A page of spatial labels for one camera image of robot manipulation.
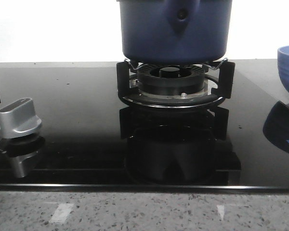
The black pot support grate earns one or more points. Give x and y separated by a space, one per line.
218 83

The dark blue cooking pot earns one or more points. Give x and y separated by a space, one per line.
174 31

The black gas burner head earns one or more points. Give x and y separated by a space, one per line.
170 80

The silver stove control knob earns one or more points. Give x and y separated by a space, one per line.
19 119

